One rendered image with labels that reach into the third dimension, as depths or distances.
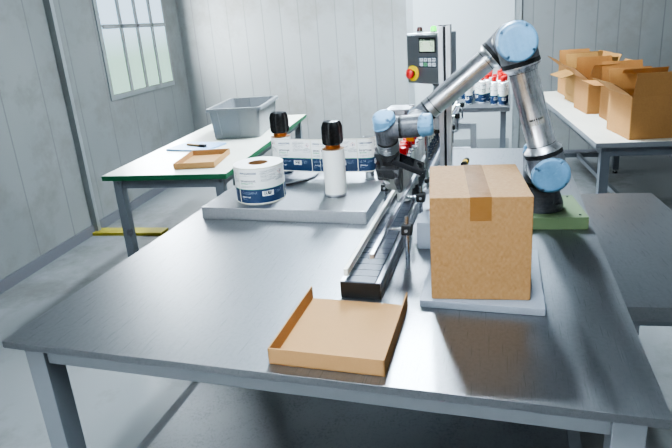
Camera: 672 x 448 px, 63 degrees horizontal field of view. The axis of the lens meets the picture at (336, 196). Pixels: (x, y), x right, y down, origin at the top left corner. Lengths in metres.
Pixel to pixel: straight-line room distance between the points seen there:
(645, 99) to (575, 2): 2.77
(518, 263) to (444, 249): 0.18
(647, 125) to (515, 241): 2.28
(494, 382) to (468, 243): 0.35
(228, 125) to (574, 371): 3.16
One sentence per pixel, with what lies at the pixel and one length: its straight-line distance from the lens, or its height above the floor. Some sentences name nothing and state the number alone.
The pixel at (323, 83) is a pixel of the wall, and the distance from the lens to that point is 6.21.
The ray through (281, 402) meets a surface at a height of 0.22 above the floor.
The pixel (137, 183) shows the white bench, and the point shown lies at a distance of 3.36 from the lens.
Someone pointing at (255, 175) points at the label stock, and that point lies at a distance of 2.15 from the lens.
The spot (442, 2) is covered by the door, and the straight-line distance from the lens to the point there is 6.00.
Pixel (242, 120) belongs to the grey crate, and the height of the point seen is 0.93.
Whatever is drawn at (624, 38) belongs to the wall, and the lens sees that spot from 6.31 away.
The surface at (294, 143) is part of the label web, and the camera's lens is 2.43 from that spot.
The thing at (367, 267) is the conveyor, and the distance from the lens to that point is 1.55.
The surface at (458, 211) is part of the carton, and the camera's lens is 1.35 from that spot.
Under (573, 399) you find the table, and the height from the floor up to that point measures 0.83.
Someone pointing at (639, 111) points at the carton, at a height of 0.94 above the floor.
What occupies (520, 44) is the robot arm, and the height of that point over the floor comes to 1.44.
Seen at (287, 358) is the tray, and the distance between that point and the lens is 1.25.
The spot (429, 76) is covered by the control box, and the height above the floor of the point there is 1.31.
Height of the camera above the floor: 1.54
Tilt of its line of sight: 17 degrees down
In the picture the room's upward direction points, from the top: 4 degrees counter-clockwise
